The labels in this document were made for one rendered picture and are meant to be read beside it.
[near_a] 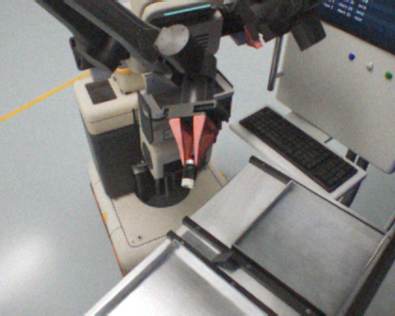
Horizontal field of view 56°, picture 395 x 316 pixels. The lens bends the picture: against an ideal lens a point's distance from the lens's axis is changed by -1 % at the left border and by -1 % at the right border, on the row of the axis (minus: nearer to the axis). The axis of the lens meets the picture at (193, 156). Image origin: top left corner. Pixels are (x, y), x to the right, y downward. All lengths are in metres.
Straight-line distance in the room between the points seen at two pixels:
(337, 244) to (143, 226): 0.94
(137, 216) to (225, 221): 0.81
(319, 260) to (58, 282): 1.33
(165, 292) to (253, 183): 0.39
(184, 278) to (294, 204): 0.35
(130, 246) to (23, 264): 0.64
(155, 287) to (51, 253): 1.22
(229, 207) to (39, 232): 1.35
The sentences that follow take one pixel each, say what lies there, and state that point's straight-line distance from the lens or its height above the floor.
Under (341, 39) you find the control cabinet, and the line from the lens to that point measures 1.20.
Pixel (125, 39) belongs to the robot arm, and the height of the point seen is 1.36.
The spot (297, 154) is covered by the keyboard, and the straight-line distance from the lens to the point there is 1.23.
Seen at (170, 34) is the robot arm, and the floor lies 1.39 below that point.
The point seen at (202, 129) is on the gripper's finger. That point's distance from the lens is 0.60.
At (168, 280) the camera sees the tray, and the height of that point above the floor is 0.88.
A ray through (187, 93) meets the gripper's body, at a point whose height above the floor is 1.30.
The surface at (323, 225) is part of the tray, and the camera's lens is 1.02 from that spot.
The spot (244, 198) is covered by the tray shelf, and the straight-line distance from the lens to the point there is 1.02.
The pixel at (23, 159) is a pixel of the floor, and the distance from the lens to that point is 2.54.
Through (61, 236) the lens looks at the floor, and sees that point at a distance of 2.09.
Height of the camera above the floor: 1.69
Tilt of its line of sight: 46 degrees down
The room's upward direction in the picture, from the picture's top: straight up
